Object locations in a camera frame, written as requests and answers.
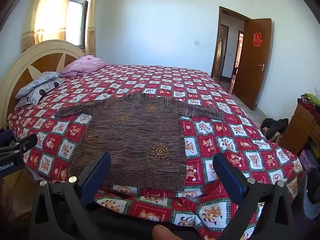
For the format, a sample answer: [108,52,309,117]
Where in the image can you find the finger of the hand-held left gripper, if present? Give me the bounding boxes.
[0,133,38,157]

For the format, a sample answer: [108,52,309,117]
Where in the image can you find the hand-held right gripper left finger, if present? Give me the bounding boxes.
[28,152,112,240]

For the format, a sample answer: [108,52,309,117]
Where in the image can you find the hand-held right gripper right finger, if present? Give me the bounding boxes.
[212,153,295,240]

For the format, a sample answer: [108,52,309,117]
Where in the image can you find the brown knitted sweater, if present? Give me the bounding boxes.
[54,94,224,192]

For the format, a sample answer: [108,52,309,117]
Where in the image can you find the dark clothes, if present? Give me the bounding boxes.
[0,127,12,142]

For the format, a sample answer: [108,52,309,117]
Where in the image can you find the person's right hand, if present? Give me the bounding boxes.
[152,224,184,240]

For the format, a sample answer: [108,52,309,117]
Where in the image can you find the striped cloth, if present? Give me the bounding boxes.
[14,97,28,110]

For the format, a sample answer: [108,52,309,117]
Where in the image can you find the light blue floral pillow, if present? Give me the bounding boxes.
[15,71,62,99]

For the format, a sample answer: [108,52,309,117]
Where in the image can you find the dark bag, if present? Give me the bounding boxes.
[260,117,289,143]

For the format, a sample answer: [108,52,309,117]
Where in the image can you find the cream and wood headboard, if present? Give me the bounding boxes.
[0,39,87,130]

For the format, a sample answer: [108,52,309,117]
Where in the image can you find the purple box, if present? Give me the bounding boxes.
[299,149,320,173]

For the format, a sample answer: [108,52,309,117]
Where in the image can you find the red printed bear quilt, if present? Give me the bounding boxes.
[6,64,304,240]

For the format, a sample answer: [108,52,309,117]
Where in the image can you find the wooden cabinet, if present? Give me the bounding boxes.
[277,102,320,155]

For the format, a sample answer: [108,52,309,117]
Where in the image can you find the pink blanket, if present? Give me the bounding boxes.
[60,55,107,78]

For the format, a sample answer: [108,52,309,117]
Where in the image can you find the brown wooden door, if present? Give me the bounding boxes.
[232,18,272,111]

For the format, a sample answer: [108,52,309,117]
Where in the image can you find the dark red cloth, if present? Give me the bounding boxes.
[297,99,320,114]

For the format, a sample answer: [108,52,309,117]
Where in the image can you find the green cloth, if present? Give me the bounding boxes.
[301,93,320,105]

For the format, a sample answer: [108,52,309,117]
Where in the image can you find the hallway door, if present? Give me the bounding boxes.
[217,24,230,78]

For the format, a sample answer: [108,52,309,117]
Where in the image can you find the window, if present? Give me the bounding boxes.
[65,0,92,49]

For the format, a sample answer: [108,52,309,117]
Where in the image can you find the wide yellow curtain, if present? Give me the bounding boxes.
[21,0,74,53]

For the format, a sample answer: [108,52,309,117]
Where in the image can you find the red paper door decoration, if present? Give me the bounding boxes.
[252,32,263,47]

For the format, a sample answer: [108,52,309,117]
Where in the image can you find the narrow yellow curtain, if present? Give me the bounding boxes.
[85,0,100,58]

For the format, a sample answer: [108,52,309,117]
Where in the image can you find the brown door frame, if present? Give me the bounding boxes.
[211,6,253,93]

